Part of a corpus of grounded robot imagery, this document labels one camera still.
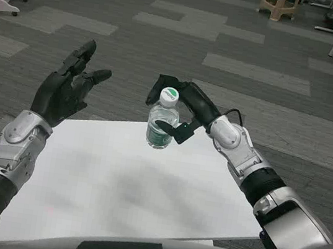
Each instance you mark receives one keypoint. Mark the clear water bottle green label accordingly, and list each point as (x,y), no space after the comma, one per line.
(163,121)

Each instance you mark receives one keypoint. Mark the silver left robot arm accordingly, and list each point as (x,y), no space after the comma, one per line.
(1,162)

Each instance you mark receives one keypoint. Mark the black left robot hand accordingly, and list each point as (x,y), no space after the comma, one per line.
(55,95)

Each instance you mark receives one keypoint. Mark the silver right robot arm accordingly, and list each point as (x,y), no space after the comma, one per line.
(272,190)

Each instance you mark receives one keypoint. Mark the beige plastic stool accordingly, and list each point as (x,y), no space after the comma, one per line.
(280,3)

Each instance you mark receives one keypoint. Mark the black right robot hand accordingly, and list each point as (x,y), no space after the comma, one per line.
(201,103)

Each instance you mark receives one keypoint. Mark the white table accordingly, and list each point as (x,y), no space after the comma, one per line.
(132,182)

